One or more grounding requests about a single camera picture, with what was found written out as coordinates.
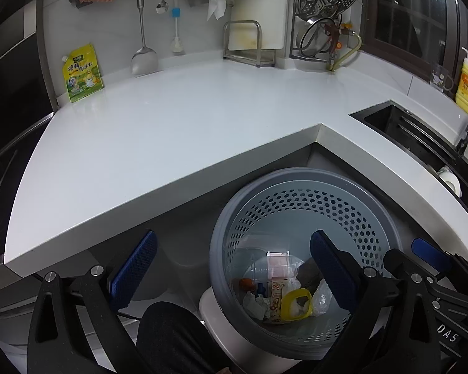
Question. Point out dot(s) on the dark framed window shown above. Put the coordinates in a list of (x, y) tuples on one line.
[(405, 11)]

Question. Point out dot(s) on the person's leg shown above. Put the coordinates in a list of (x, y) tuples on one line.
[(171, 339)]

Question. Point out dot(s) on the white plastic bag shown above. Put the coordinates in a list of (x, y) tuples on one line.
[(294, 284)]

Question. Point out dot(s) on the printed glass cup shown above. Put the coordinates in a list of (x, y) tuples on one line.
[(440, 80)]

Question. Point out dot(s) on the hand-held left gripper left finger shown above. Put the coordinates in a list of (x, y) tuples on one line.
[(134, 268)]

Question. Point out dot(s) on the white cutting board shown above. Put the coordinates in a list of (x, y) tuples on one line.
[(257, 4)]

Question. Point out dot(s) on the grey perforated waste basket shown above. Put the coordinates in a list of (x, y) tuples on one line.
[(257, 202)]

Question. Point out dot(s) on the black kitchen sink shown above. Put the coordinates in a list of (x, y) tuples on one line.
[(394, 120)]

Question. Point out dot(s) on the metal lid rack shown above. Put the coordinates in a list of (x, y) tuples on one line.
[(291, 35)]

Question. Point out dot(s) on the red patterned snack packet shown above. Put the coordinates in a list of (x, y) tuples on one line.
[(276, 300)]

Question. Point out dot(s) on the yellow seasoning pouch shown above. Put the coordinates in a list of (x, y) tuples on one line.
[(82, 78)]

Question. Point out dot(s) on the metal spatula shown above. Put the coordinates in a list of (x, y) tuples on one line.
[(144, 62)]

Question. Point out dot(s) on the gas valve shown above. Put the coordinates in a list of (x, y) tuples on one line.
[(345, 29)]

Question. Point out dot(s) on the metal cutting board stand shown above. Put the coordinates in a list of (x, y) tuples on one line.
[(241, 22)]

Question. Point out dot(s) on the blue and white brush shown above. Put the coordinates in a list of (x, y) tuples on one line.
[(175, 12)]

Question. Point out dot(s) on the clear plastic bag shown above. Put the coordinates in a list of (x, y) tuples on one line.
[(323, 300)]

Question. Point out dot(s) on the glass pot lid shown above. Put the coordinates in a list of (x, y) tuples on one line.
[(330, 30)]

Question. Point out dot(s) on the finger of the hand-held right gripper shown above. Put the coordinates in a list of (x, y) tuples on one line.
[(407, 267), (429, 251)]

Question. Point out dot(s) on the white bowl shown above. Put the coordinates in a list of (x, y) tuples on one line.
[(450, 181)]

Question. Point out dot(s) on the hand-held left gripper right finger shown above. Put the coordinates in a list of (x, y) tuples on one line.
[(333, 272)]

